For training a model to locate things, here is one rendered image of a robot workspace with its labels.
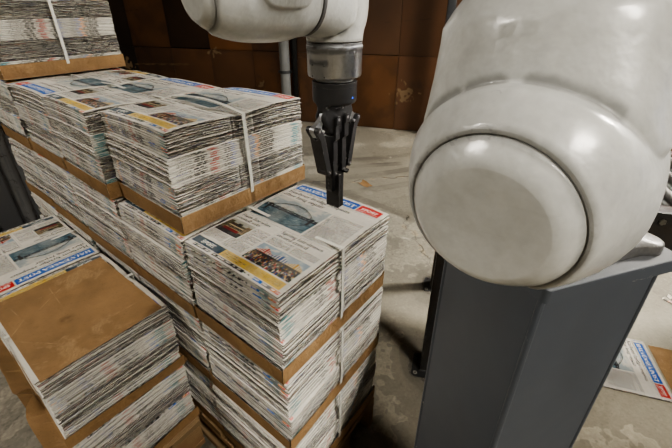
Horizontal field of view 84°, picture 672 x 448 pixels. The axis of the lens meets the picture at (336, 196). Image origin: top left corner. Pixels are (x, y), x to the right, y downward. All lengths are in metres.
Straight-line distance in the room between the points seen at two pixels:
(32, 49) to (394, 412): 1.70
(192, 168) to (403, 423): 1.11
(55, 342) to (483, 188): 1.00
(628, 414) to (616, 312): 1.21
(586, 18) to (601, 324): 0.44
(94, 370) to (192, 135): 0.58
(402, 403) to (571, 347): 1.01
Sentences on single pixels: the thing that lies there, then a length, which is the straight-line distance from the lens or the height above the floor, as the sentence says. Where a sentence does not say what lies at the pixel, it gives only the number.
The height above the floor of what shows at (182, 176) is 0.96.
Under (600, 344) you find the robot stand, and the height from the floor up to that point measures 0.86.
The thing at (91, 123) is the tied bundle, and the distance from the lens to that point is 1.04.
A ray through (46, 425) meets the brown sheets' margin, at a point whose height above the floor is 0.39.
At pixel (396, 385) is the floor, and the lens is 1.58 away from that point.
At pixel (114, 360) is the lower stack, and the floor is 0.53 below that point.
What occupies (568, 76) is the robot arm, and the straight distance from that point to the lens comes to 0.25.
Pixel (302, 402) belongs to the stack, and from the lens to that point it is 0.94.
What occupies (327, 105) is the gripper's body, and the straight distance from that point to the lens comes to 0.62.
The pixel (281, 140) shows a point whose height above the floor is 0.97.
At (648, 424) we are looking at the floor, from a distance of 1.83.
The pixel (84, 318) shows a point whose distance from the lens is 1.12.
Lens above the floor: 1.27
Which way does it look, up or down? 27 degrees down
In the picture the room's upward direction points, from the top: straight up
